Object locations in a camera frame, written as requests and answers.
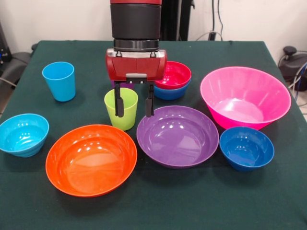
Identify black equipment box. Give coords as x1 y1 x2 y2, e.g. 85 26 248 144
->
0 23 12 65

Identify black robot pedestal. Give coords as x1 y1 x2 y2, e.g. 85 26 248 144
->
159 0 195 41

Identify blue straight-sided bowl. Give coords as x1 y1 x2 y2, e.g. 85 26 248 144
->
153 78 192 101

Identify light blue plastic cup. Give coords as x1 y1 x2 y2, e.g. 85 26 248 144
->
42 61 76 103

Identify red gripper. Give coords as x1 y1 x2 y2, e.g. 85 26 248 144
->
105 48 168 118

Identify black cable with plug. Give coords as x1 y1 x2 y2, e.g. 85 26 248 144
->
208 0 225 41

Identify red small bowl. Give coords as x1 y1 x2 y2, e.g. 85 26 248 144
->
154 61 192 90

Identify wide orange bowl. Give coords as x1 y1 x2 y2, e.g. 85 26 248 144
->
45 124 138 198

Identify lime green plastic cup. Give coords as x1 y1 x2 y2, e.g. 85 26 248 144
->
104 87 139 131

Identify dark green tablecloth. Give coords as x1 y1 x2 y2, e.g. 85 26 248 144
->
0 40 307 230

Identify dark blue small bowl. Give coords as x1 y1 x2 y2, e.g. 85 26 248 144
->
219 126 275 172

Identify light blue small bowl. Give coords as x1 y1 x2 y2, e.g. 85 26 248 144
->
0 113 50 158

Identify purple plastic cup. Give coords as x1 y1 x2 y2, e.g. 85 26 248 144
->
110 80 135 90

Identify blue and white cables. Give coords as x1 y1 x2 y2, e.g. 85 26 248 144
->
287 61 307 101

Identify large pink bowl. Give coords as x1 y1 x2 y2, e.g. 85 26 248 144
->
200 66 292 131

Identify wide purple bowl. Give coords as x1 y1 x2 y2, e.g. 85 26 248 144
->
136 105 220 170

